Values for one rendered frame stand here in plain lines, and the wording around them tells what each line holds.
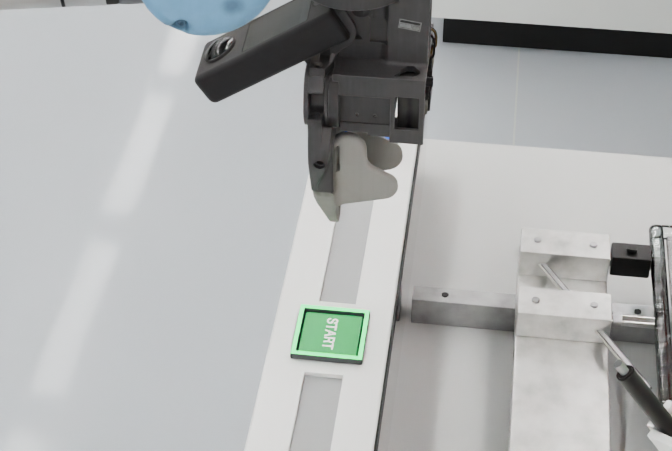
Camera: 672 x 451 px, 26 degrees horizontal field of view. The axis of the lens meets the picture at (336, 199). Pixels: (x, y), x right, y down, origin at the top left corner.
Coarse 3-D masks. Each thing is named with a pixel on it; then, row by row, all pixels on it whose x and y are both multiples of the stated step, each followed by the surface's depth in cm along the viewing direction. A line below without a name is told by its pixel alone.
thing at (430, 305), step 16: (416, 288) 135; (432, 288) 135; (448, 288) 135; (416, 304) 134; (432, 304) 134; (448, 304) 134; (464, 304) 134; (480, 304) 134; (496, 304) 134; (512, 304) 134; (624, 304) 134; (416, 320) 136; (432, 320) 135; (448, 320) 135; (464, 320) 135; (480, 320) 135; (496, 320) 134; (512, 320) 134; (624, 336) 134; (640, 336) 133
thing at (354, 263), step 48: (336, 240) 124; (384, 240) 124; (288, 288) 119; (336, 288) 120; (384, 288) 119; (288, 336) 115; (384, 336) 115; (288, 384) 111; (336, 384) 111; (288, 432) 107; (336, 432) 107
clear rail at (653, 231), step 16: (656, 224) 134; (656, 240) 132; (656, 256) 131; (656, 272) 129; (656, 288) 128; (656, 304) 126; (656, 320) 125; (656, 336) 123; (656, 352) 122; (656, 368) 121
